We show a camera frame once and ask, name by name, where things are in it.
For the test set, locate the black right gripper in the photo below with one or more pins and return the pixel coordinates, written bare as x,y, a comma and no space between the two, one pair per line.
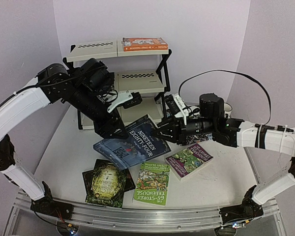
175,130

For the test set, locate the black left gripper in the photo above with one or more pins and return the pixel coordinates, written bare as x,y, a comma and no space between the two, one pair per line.
108,129

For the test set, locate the dark blue Nineteen Eighty-Four book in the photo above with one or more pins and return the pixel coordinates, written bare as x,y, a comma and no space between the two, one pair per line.
139,147

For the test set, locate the purple 117-Storey Treehouse book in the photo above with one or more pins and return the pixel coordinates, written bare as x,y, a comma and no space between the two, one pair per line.
188,161

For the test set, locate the green 65-Storey Treehouse book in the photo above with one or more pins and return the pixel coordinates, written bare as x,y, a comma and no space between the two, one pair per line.
152,184

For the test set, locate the orange 78-Storey Treehouse book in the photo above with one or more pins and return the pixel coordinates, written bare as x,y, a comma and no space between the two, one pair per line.
144,44

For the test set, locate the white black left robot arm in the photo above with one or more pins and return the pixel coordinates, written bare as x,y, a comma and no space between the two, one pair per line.
88,88

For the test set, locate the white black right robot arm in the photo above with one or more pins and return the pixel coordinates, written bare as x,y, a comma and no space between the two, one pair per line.
235,133

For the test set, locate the patterned fabric placemat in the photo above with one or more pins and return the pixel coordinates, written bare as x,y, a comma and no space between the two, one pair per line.
198,138

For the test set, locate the beige three-tier shelf rack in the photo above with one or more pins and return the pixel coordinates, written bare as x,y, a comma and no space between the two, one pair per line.
151,84

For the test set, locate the dark red black book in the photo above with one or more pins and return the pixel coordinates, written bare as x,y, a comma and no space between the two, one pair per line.
130,182

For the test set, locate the green Alice in Wonderland book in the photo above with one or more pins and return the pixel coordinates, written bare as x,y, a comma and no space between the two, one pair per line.
105,184

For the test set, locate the white ribbed mug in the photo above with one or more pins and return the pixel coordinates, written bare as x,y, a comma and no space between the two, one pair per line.
227,110

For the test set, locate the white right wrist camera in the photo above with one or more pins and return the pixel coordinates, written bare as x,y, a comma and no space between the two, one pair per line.
177,107

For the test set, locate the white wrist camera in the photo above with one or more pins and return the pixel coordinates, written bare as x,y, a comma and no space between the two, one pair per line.
125,99
177,107

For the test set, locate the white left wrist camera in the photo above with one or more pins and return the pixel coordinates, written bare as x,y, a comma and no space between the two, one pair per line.
125,99

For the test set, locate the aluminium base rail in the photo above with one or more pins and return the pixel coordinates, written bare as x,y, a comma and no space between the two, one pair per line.
170,220

